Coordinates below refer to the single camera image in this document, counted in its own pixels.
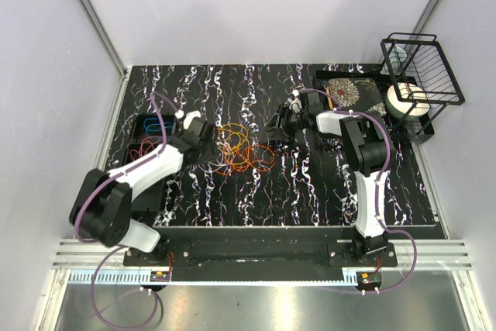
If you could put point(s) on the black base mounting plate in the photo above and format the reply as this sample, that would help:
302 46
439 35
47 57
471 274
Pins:
216 271

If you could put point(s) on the black wire dish rack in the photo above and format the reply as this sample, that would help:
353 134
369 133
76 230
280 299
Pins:
426 66

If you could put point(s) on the glass cup in rack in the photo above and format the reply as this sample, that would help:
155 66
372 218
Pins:
397 57

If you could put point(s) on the floral patterned box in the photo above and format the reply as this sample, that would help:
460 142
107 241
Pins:
357 94

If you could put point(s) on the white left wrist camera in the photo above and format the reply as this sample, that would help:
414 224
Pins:
184 119

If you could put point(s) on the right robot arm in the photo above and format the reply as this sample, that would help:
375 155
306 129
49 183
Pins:
367 148

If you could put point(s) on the black three-compartment tray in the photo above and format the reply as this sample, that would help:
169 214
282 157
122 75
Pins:
146 139

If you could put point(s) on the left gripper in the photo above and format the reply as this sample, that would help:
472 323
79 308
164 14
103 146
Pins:
211 147

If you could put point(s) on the white round bowl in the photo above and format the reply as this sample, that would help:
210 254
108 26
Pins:
412 100

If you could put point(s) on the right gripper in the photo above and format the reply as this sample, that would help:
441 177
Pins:
282 113

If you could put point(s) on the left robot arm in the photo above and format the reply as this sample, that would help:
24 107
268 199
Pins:
102 211

